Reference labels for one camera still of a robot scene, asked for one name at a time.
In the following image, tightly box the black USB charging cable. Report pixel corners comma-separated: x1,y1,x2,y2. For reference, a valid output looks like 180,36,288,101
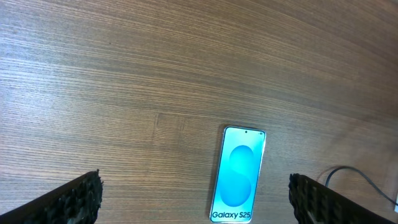
325,166,398,207

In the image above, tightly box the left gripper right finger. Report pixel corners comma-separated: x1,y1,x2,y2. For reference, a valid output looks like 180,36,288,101
289,174,394,224

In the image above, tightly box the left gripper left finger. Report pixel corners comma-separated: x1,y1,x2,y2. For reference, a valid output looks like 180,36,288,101
1,170,103,224

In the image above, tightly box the turquoise Galaxy S25 smartphone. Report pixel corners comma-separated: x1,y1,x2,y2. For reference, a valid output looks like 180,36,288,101
209,126,267,223

